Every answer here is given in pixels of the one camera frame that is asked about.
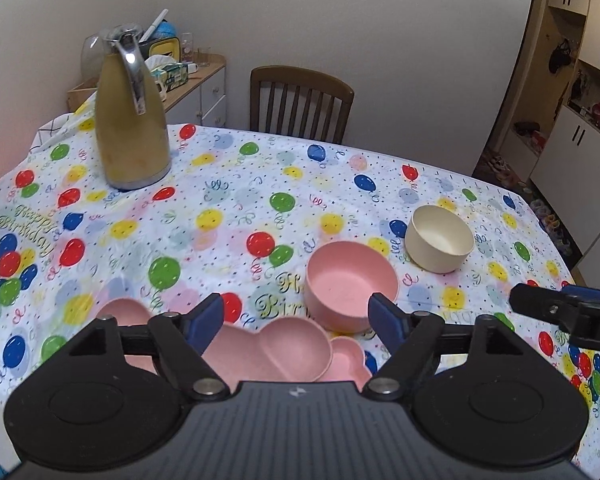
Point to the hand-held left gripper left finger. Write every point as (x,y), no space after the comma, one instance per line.
(207,322)

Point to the yellow and black bag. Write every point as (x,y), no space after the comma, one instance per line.
(165,50)

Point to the cream bowl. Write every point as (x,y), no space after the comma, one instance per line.
(430,250)

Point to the tall drinking glass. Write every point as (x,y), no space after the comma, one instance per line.
(187,47)

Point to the black hanging bag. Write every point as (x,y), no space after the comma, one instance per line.
(560,55)

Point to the white cupboard unit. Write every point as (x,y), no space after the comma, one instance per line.
(570,150)

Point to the pink bowl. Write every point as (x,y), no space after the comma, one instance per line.
(345,285)

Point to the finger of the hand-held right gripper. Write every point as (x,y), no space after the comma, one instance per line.
(592,296)
(540,305)

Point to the brown wooden chair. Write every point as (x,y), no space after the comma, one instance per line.
(300,77)

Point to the green tissue box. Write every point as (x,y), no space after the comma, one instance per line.
(172,75)

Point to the balloon print tablecloth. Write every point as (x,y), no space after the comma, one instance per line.
(300,180)

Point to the white checked cloth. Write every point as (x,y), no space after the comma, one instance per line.
(55,132)

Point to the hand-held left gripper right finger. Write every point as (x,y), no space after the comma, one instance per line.
(385,320)

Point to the blue ball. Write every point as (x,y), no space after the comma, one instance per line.
(169,30)

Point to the pink bear-shaped plate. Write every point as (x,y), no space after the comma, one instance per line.
(280,355)

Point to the gold thermos jug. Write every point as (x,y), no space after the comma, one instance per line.
(130,145)

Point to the group of shoes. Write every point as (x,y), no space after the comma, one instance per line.
(502,167)

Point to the short drinking glass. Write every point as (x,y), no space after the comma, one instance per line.
(203,57)

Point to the white mug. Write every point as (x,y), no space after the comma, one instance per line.
(160,90)

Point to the white stick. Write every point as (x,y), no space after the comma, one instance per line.
(157,20)

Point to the clear glass jar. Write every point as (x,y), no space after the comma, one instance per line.
(91,55)

